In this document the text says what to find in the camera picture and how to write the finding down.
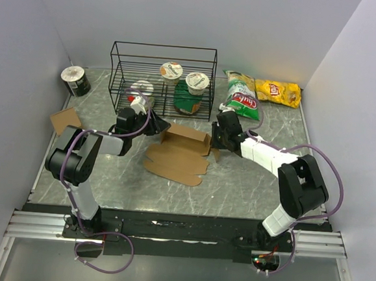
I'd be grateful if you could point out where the yellow Lays chips bag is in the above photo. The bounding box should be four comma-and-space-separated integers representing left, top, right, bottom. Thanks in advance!
255, 79, 301, 108

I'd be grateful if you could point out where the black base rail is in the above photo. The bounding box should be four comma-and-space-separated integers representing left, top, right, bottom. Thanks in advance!
18, 199, 334, 275

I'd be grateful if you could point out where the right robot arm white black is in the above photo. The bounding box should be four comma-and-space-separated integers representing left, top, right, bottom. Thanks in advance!
211, 110, 329, 250

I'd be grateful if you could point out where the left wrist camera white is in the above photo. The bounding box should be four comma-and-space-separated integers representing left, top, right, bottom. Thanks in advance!
127, 95, 148, 115

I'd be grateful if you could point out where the brown cardboard box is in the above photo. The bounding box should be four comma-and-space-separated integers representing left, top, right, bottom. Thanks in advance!
143, 123, 220, 187

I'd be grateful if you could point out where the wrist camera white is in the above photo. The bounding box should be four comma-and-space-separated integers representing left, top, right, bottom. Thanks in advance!
218, 103, 235, 112
127, 95, 148, 115

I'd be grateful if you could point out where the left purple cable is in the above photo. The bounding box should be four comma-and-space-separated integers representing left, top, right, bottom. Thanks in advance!
52, 83, 154, 276

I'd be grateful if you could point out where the black can white lid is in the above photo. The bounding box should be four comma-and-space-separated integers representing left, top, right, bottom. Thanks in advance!
60, 66, 91, 97

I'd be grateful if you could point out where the purple cable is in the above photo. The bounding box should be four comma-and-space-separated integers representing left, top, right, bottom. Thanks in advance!
52, 83, 154, 276
208, 93, 352, 280

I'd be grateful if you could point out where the yogurt cup beige label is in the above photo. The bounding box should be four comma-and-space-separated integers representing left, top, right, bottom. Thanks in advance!
185, 71, 210, 96

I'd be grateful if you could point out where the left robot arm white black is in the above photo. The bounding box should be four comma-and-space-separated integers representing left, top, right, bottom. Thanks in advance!
45, 107, 171, 238

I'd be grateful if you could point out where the yogurt cup orange label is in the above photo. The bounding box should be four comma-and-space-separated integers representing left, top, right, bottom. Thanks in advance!
160, 62, 183, 86

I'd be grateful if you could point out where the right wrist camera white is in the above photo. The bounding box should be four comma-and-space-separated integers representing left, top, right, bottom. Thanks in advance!
218, 103, 235, 112

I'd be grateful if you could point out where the green Chuba chips bag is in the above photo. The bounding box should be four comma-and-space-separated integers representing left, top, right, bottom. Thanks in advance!
223, 70, 260, 121

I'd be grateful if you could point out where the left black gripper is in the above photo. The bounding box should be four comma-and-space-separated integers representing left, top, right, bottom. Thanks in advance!
129, 107, 173, 141

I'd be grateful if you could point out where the black wire rack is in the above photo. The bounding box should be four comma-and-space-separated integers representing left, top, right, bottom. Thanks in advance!
108, 41, 218, 121

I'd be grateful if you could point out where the small folded cardboard box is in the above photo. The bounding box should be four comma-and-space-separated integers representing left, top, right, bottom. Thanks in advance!
50, 107, 82, 136

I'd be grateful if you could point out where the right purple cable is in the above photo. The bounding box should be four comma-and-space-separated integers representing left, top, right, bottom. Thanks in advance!
208, 93, 352, 280

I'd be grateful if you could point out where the white lidded cup lower shelf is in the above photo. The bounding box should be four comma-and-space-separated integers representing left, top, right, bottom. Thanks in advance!
127, 80, 155, 106

